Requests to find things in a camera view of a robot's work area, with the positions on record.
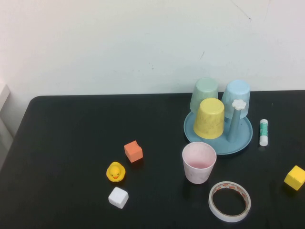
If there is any pink plastic cup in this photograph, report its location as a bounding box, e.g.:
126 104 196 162
182 141 217 185

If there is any yellow plastic cup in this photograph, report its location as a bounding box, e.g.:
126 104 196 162
193 97 225 140

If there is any green plastic cup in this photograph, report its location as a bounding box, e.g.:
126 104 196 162
189 77 219 113

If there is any blue cup stand with pegs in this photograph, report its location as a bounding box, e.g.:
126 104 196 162
183 99 254 156

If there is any light blue plastic cup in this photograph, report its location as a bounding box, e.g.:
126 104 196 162
221 80 251 119

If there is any orange foam cube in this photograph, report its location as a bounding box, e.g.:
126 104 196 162
123 140 143 164

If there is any yellow rubber duck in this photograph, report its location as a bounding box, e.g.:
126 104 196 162
106 161 126 183

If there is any white foam cube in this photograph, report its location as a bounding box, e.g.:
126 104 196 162
108 187 129 210

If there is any white green glue stick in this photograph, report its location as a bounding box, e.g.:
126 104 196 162
259 119 269 146

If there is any white tape roll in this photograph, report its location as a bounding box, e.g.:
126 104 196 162
208 181 252 223

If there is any yellow foam cube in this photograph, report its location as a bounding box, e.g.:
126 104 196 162
284 165 305 191

